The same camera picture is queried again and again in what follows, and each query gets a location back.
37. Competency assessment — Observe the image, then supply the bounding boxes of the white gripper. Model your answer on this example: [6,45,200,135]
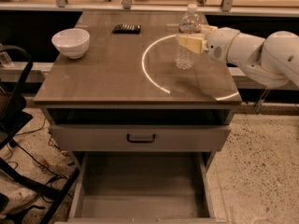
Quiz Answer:
[177,24,240,63]

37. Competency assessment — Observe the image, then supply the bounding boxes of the clear plastic water bottle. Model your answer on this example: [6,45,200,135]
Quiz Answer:
[176,4,203,70]

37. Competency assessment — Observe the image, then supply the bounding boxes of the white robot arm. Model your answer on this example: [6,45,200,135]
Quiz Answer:
[177,25,299,89]

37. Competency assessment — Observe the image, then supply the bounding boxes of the grey wooden drawer cabinet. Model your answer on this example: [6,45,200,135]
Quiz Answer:
[33,10,243,224]

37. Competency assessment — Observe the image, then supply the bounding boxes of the grey top drawer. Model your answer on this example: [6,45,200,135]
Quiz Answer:
[49,124,231,152]

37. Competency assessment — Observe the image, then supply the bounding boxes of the open grey middle drawer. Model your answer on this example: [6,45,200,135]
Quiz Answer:
[56,152,228,224]

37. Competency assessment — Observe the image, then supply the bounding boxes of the dark snack bar package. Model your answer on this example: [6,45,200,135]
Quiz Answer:
[112,24,141,35]

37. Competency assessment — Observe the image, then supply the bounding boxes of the white ceramic bowl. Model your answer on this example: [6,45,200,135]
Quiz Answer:
[51,28,90,59]

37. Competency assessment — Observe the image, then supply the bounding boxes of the black drawer handle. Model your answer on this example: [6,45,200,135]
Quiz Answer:
[126,133,156,144]

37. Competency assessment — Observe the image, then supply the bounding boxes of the black metal cart frame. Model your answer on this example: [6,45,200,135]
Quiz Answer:
[0,44,80,224]

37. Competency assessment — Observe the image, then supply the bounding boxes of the black floor cables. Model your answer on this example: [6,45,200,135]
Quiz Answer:
[6,117,78,203]

